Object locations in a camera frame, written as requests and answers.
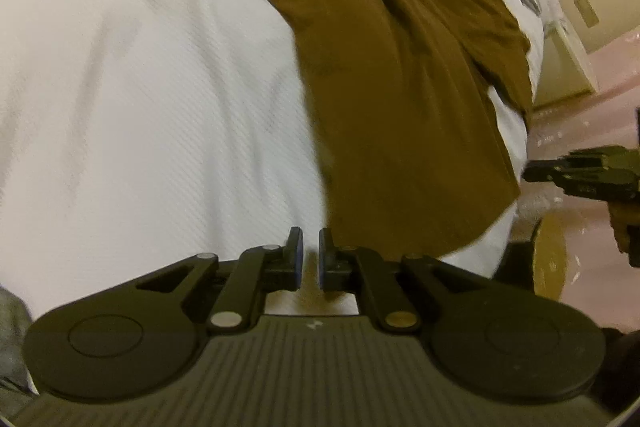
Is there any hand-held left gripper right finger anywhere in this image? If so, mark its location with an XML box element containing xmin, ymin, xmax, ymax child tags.
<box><xmin>317</xmin><ymin>227</ymin><xmax>482</xmax><ymax>334</ymax></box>

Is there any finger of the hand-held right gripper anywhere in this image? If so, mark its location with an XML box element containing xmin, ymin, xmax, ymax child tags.
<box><xmin>522</xmin><ymin>147</ymin><xmax>607</xmax><ymax>198</ymax></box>

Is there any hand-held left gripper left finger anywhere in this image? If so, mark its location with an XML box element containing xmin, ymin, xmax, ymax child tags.
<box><xmin>136</xmin><ymin>226</ymin><xmax>306</xmax><ymax>336</ymax></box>

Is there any brown garment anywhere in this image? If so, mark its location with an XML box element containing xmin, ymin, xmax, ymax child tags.
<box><xmin>232</xmin><ymin>0</ymin><xmax>535</xmax><ymax>260</ymax></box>

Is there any person's right hand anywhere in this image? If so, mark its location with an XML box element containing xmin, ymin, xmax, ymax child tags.
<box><xmin>607</xmin><ymin>201</ymin><xmax>640</xmax><ymax>269</ymax></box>

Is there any round golden stool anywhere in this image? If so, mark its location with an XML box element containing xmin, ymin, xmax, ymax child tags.
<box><xmin>531</xmin><ymin>214</ymin><xmax>569</xmax><ymax>301</ymax></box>

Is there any beige bedside cabinet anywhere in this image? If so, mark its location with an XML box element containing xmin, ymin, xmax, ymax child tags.
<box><xmin>532</xmin><ymin>19</ymin><xmax>598</xmax><ymax>108</ymax></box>

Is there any white bed cover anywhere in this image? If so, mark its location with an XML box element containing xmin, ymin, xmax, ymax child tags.
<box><xmin>0</xmin><ymin>0</ymin><xmax>573</xmax><ymax>308</ymax></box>

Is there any grey cloth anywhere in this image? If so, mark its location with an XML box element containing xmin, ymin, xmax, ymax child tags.
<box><xmin>0</xmin><ymin>287</ymin><xmax>39</xmax><ymax>408</ymax></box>

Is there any beige wall plate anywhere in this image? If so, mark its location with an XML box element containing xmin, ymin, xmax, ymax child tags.
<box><xmin>574</xmin><ymin>0</ymin><xmax>600</xmax><ymax>26</ymax></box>

